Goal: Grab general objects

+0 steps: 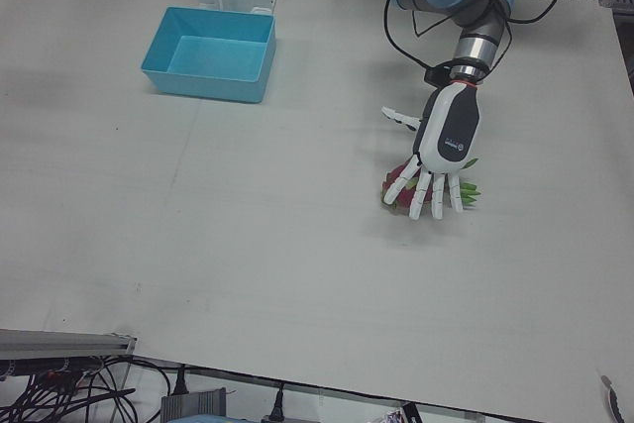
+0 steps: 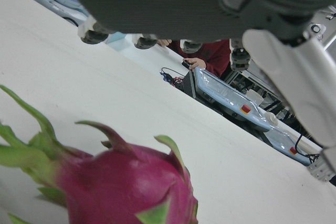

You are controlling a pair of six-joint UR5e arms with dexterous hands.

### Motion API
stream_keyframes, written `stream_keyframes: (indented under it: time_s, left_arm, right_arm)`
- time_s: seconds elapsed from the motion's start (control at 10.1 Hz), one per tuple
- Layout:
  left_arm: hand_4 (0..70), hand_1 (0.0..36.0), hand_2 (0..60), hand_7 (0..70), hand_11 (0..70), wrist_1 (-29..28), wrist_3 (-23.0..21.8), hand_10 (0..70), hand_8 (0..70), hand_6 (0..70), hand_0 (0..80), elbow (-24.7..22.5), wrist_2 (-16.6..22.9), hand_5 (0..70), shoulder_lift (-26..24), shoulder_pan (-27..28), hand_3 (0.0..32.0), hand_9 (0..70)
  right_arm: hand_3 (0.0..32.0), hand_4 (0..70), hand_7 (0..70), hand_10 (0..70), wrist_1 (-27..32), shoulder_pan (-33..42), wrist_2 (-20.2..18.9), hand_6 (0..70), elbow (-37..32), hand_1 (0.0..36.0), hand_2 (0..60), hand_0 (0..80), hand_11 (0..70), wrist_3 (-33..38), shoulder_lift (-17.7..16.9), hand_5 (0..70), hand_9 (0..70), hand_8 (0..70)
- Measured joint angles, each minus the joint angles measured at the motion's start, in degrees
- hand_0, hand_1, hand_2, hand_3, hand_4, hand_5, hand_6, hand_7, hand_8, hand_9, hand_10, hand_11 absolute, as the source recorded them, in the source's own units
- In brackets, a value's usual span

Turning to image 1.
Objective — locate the aluminium rail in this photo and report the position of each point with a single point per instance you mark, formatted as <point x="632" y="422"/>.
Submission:
<point x="64" y="342"/>

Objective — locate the light blue plastic bin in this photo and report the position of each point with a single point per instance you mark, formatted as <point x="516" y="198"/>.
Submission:
<point x="213" y="83"/>

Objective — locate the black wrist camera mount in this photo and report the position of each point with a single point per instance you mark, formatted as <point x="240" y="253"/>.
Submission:
<point x="438" y="75"/>

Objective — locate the black power strip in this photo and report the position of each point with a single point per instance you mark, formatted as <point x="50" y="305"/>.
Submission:
<point x="30" y="368"/>

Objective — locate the pink dragon fruit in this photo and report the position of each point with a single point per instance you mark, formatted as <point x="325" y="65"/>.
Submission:
<point x="403" y="195"/>

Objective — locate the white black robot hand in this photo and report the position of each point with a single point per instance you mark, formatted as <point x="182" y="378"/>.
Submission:
<point x="448" y="131"/>

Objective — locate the grey ribbed box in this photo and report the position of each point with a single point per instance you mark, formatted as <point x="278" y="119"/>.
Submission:
<point x="193" y="403"/>

